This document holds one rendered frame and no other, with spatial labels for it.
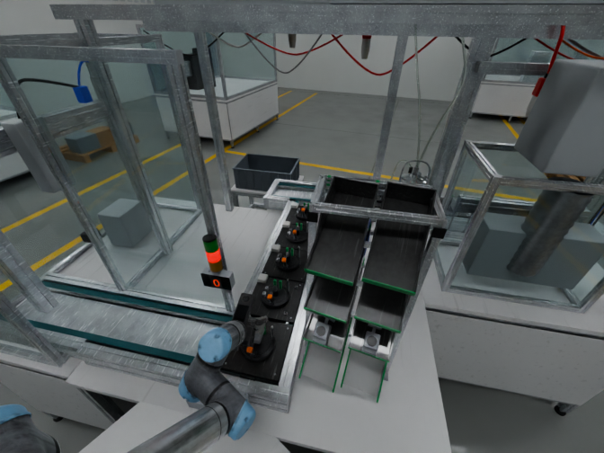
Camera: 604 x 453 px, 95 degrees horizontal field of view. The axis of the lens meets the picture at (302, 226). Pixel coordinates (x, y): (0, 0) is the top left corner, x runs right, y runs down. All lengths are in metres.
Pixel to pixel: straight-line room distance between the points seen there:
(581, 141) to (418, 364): 1.08
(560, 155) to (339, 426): 1.34
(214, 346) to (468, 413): 1.96
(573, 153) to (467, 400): 1.67
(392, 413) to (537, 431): 1.44
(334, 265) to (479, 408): 1.90
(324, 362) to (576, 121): 1.28
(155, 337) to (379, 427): 0.99
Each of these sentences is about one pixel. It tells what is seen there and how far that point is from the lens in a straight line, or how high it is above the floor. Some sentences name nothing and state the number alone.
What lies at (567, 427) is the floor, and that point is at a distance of 2.75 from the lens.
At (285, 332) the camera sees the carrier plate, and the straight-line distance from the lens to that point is 1.28.
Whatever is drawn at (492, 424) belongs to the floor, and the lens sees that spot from 2.49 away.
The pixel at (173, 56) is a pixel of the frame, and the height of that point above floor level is 1.98.
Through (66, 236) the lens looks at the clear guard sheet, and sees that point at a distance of 2.16.
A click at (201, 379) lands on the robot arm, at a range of 0.84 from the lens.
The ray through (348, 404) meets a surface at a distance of 1.29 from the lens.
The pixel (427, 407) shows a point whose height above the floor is 0.86.
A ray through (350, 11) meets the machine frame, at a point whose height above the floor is 2.08.
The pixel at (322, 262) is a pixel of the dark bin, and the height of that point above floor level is 1.53.
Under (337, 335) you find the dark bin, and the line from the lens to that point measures 1.00.
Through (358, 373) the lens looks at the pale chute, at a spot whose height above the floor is 1.03.
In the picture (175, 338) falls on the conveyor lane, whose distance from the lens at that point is 1.44.
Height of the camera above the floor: 2.05
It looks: 36 degrees down
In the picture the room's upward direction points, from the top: 1 degrees clockwise
